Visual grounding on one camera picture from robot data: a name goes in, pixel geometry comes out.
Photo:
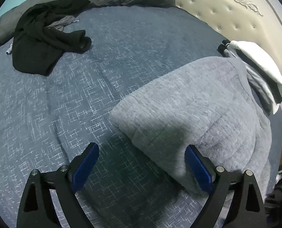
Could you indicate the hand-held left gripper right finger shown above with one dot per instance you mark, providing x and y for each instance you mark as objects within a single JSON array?
[{"x": 199, "y": 168}]

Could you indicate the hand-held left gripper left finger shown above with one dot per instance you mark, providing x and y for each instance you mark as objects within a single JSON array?
[{"x": 85, "y": 168}]

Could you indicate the grey knit sweater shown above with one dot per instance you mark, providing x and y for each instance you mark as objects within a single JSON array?
[{"x": 202, "y": 111}]

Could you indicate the folded white and grey clothes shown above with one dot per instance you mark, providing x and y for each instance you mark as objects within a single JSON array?
[{"x": 257, "y": 72}]

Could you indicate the white-grey folded garment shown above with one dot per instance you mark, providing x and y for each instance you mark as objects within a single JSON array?
[{"x": 262, "y": 90}]

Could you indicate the white folded garment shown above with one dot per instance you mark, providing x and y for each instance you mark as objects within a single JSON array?
[{"x": 262, "y": 64}]

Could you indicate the black garment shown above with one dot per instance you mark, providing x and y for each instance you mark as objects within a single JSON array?
[{"x": 36, "y": 47}]

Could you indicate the small white-blue cloth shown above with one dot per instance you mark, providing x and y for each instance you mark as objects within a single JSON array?
[{"x": 9, "y": 48}]

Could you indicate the small grey garment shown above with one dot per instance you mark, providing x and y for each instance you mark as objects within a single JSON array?
[{"x": 62, "y": 21}]

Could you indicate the cream tufted headboard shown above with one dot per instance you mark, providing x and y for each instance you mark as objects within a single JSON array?
[{"x": 238, "y": 16}]

